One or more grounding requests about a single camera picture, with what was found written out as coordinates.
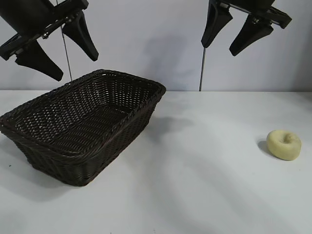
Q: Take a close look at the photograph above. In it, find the dark brown woven basket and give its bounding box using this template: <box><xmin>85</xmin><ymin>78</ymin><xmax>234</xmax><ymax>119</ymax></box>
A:
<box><xmin>0</xmin><ymin>69</ymin><xmax>167</xmax><ymax>188</ymax></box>

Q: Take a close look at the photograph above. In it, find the pale yellow egg yolk pastry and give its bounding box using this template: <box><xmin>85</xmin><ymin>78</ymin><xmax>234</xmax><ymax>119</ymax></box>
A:
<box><xmin>266</xmin><ymin>130</ymin><xmax>302</xmax><ymax>161</ymax></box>

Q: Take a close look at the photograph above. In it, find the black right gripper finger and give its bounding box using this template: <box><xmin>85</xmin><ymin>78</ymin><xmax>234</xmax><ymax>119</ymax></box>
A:
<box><xmin>201</xmin><ymin>3</ymin><xmax>234</xmax><ymax>49</ymax></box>
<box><xmin>229</xmin><ymin>16</ymin><xmax>274</xmax><ymax>57</ymax></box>

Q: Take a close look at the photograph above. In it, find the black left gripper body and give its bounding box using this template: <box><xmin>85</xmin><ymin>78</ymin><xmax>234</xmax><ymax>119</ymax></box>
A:
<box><xmin>0</xmin><ymin>0</ymin><xmax>90</xmax><ymax>61</ymax></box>

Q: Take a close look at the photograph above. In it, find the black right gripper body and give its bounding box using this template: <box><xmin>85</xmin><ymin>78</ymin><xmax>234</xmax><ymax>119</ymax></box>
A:
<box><xmin>209</xmin><ymin>0</ymin><xmax>293</xmax><ymax>29</ymax></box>

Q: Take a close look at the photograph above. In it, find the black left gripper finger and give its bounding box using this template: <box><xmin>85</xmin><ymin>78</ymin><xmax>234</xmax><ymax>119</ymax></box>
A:
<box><xmin>15</xmin><ymin>40</ymin><xmax>64</xmax><ymax>81</ymax></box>
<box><xmin>62</xmin><ymin>11</ymin><xmax>99</xmax><ymax>61</ymax></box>

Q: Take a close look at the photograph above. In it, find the thin metal rod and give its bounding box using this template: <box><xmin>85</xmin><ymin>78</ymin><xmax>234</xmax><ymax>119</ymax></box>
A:
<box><xmin>62</xmin><ymin>30</ymin><xmax>72</xmax><ymax>81</ymax></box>
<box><xmin>199</xmin><ymin>47</ymin><xmax>207</xmax><ymax>91</ymax></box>

